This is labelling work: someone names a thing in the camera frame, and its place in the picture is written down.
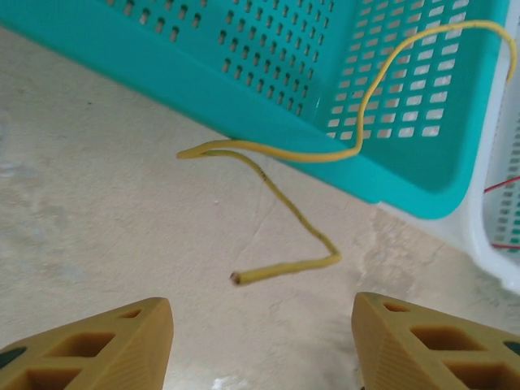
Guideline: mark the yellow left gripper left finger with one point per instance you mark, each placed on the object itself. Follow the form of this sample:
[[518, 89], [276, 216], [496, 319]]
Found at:
[[101, 357]]

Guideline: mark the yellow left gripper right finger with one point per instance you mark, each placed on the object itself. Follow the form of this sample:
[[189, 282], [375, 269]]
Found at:
[[426, 353]]

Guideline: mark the white plastic perforated basket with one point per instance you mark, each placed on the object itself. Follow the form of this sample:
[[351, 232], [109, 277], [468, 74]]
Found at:
[[475, 227]]

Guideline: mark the teal plastic perforated basket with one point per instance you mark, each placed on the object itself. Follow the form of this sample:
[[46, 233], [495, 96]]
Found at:
[[162, 61]]

